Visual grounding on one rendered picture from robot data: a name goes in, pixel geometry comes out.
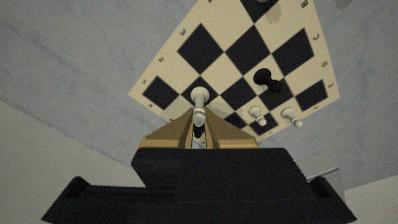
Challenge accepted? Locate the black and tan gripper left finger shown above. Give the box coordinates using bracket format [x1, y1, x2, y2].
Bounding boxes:
[137, 107, 194, 150]

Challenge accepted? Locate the black and cream chessboard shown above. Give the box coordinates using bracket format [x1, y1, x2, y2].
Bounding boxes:
[128, 0, 340, 142]

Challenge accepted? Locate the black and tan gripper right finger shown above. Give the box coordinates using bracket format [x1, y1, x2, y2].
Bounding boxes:
[204, 107, 260, 149]

